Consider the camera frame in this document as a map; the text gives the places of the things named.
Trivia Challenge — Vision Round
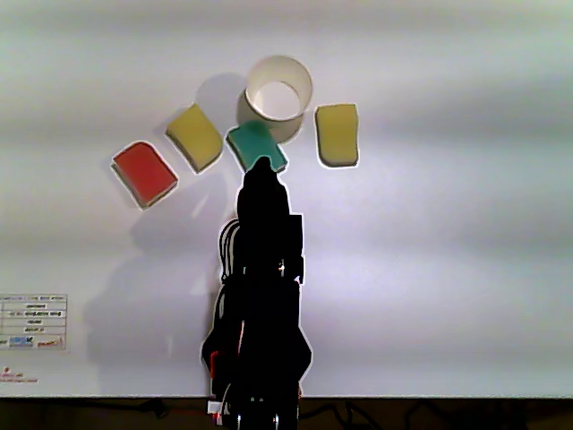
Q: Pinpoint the yellow sponge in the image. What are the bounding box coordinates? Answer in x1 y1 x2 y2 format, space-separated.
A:
314 103 361 169
164 102 224 175

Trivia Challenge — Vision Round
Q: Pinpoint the green sponge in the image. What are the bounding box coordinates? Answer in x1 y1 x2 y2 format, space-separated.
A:
225 119 290 175

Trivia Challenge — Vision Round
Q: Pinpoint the white paper cup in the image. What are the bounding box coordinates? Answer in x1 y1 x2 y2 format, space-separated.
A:
235 54 313 145

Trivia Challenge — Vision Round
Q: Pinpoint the red sponge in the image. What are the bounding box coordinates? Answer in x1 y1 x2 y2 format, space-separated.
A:
110 141 179 211

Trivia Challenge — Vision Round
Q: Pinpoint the printed label sheet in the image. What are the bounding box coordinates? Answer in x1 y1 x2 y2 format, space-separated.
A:
0 294 69 351

